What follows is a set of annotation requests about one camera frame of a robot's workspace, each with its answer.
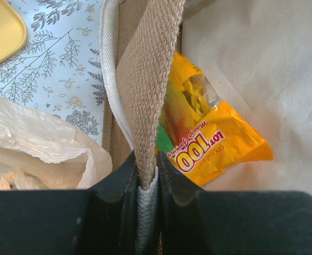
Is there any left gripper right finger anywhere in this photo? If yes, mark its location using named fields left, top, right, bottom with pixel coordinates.
left=157, top=152, right=312, bottom=254

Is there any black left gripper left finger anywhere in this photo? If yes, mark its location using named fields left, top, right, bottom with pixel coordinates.
left=0, top=154, right=138, bottom=254

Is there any orange mango gummy packet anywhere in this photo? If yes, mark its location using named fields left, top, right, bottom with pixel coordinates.
left=155, top=52, right=274, bottom=186

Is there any peach plastic grocery bag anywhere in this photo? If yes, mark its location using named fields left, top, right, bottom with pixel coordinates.
left=0, top=97, right=112, bottom=190

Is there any brown burlap tote bag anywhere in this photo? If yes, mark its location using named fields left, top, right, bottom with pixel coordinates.
left=99, top=1, right=312, bottom=241

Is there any floral table mat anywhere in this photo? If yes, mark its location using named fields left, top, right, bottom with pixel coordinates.
left=0, top=0, right=106, bottom=143

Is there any yellow bread tray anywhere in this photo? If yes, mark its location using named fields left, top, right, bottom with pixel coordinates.
left=0, top=1, right=27, bottom=63

